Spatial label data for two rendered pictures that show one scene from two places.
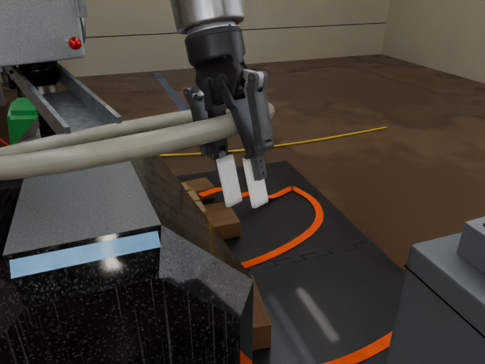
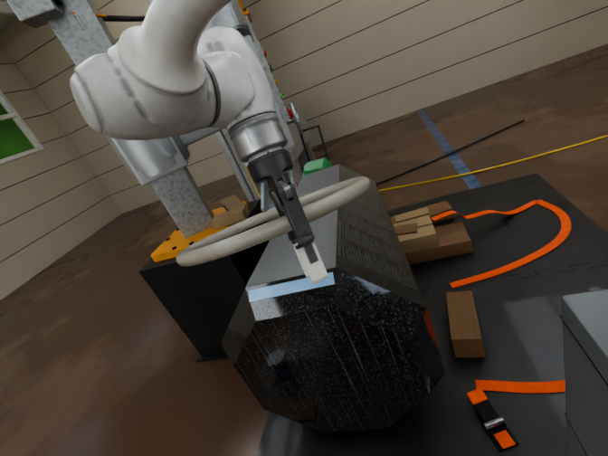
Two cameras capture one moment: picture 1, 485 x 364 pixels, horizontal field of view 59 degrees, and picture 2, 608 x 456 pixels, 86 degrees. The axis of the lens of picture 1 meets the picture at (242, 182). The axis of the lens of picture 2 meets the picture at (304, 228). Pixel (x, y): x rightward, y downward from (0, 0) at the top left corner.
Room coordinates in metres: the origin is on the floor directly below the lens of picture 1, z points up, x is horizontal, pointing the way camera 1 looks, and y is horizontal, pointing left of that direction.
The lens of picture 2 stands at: (0.15, -0.34, 1.36)
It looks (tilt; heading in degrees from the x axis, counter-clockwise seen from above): 25 degrees down; 41
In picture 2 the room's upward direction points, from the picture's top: 24 degrees counter-clockwise
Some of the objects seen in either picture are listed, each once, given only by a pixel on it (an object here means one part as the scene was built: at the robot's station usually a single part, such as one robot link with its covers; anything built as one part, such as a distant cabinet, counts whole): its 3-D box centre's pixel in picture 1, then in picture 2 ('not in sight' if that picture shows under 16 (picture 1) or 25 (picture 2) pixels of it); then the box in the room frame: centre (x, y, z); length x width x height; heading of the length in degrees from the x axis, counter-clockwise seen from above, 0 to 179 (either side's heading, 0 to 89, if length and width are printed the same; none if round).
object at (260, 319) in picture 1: (247, 310); (463, 322); (1.32, -0.02, 0.07); 0.30 x 0.12 x 0.12; 13
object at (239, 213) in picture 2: not in sight; (230, 216); (1.25, 1.07, 0.81); 0.20 x 0.10 x 0.05; 117
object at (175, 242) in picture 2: not in sight; (202, 228); (1.22, 1.32, 0.76); 0.49 x 0.49 x 0.05; 19
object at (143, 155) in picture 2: not in sight; (182, 123); (1.38, 1.21, 1.34); 0.74 x 0.34 x 0.25; 146
